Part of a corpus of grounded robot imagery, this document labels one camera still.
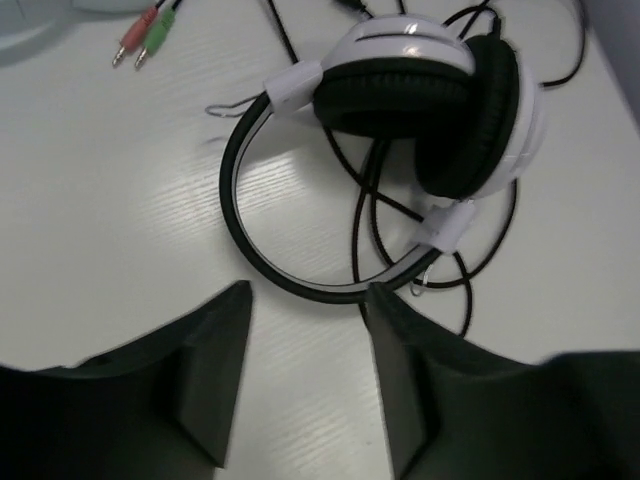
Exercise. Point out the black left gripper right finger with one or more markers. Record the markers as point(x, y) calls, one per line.
point(453, 410)

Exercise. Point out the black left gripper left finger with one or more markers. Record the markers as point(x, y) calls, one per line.
point(158, 407)

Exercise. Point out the white black headphones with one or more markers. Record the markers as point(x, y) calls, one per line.
point(472, 108)

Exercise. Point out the teal headphones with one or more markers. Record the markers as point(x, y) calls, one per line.
point(31, 28)

